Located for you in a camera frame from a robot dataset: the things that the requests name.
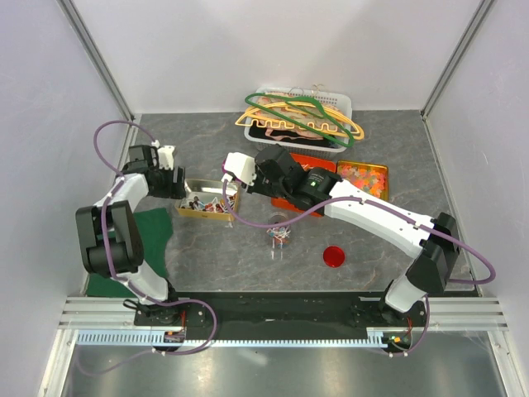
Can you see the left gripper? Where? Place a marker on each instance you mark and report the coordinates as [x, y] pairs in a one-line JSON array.
[[176, 189]]

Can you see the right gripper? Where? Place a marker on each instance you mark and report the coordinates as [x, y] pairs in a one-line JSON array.
[[257, 188]]

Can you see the orange tray of lollipops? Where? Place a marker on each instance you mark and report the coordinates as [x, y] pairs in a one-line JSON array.
[[307, 163]]

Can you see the gold tin of candies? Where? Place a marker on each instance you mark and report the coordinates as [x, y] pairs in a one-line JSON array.
[[203, 199]]

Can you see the gold tin of gummies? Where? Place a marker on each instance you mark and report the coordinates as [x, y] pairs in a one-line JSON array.
[[370, 178]]

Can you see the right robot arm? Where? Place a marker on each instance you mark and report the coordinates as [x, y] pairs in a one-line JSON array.
[[427, 241]]

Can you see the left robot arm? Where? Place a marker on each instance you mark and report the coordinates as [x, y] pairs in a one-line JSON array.
[[109, 238]]

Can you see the black garment in basket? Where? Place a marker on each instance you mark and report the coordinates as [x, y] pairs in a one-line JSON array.
[[290, 137]]

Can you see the floral pink cloth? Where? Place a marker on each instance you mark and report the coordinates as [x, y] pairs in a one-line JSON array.
[[289, 120]]

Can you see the green cloth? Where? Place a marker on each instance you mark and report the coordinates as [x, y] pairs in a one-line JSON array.
[[155, 228]]

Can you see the white plastic basket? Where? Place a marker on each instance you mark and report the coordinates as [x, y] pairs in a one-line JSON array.
[[297, 97]]

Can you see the clear glass jar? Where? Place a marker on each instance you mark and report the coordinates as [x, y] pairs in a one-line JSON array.
[[279, 236]]

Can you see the green clothes hanger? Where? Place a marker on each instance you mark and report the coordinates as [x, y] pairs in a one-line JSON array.
[[306, 118]]

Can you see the orange clothes hanger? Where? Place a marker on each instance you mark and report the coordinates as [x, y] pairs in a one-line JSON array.
[[305, 120]]

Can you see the yellow clothes hanger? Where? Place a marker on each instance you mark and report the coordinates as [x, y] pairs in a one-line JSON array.
[[318, 118]]

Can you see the red jar lid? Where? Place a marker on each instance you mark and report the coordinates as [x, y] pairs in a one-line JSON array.
[[334, 256]]

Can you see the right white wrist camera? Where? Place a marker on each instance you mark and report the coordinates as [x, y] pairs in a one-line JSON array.
[[240, 167]]

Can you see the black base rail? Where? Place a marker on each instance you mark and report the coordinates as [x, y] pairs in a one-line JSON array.
[[201, 309]]

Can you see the grey cable duct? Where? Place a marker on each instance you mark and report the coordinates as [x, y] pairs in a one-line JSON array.
[[149, 337]]

